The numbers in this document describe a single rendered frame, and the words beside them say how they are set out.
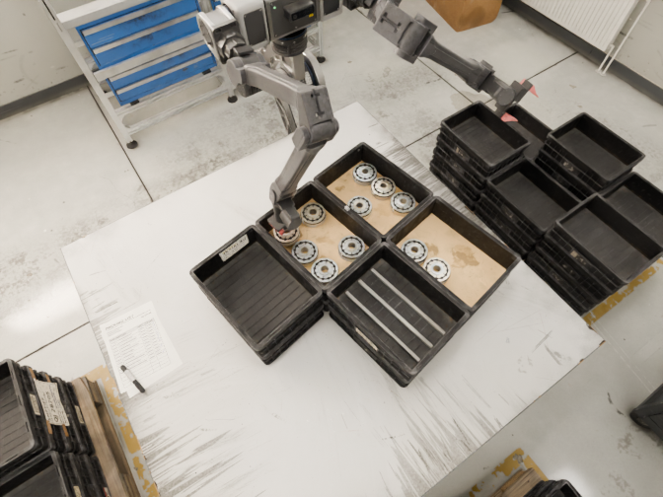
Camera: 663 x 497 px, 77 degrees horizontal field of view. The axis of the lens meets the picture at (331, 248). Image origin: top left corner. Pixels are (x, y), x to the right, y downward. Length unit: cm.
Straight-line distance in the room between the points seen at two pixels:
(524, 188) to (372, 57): 188
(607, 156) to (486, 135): 65
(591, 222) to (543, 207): 25
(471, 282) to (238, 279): 88
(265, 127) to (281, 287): 190
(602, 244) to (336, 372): 146
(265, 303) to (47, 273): 181
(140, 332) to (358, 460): 94
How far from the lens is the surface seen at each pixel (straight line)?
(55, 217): 331
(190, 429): 164
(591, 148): 277
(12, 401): 224
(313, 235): 167
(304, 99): 105
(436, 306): 157
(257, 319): 154
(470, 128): 262
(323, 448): 156
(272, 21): 154
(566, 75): 407
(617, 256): 239
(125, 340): 182
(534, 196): 256
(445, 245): 169
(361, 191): 179
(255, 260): 164
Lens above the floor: 225
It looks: 60 degrees down
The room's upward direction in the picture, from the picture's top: 2 degrees counter-clockwise
